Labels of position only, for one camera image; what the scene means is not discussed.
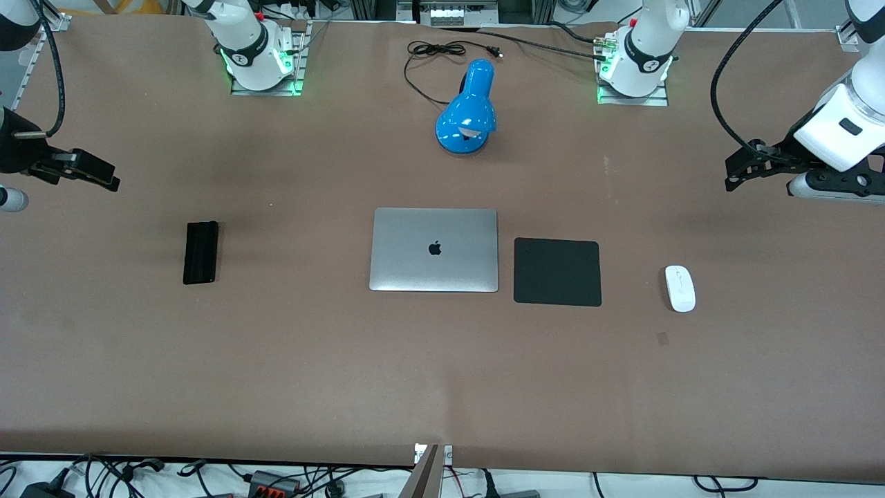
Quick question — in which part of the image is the white computer mouse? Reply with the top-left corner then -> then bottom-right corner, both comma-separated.
664,265 -> 697,313

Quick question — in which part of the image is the black mouse pad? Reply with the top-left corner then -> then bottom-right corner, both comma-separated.
513,237 -> 603,308

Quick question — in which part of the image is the blue desk lamp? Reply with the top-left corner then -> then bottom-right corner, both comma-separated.
435,58 -> 498,156

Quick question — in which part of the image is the black power adapter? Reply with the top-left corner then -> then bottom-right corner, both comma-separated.
19,476 -> 74,498

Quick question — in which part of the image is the silver closed laptop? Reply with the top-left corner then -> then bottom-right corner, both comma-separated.
369,207 -> 499,293

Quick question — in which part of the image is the grey orange connector box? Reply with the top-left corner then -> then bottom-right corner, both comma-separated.
248,470 -> 303,497

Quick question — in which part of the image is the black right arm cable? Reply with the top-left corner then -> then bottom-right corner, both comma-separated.
29,0 -> 66,139

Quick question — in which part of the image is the aluminium frame profile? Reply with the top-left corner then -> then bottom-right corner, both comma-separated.
10,12 -> 72,111

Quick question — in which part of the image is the aluminium left arm base plate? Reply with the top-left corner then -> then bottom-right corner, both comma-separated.
597,33 -> 670,107

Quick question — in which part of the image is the aluminium right arm base plate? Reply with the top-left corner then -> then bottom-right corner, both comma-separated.
230,19 -> 313,97

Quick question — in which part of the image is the thick black table cable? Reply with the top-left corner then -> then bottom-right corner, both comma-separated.
440,26 -> 604,62

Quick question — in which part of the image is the black lamp power cord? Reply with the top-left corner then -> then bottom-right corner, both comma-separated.
404,40 -> 504,107

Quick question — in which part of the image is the grey post with bracket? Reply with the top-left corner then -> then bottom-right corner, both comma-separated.
397,444 -> 454,498

